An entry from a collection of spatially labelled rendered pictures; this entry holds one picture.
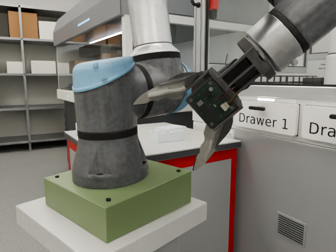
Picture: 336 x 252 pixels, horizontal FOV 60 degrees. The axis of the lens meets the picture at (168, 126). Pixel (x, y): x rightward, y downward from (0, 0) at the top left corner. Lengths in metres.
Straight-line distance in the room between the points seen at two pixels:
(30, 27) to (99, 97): 4.12
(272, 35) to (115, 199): 0.34
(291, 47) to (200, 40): 1.09
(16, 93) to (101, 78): 4.51
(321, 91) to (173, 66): 0.58
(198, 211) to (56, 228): 0.27
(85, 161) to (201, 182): 0.70
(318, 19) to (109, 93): 0.33
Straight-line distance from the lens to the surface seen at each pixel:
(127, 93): 0.53
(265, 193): 1.25
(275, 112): 1.14
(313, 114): 1.05
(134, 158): 0.55
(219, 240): 1.36
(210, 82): 0.40
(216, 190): 1.25
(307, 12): 0.43
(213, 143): 0.48
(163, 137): 1.17
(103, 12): 1.97
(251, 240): 1.39
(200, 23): 1.51
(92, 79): 0.52
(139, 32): 0.64
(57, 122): 5.09
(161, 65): 0.61
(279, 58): 0.42
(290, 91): 1.11
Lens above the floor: 1.01
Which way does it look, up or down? 9 degrees down
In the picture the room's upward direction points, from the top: straight up
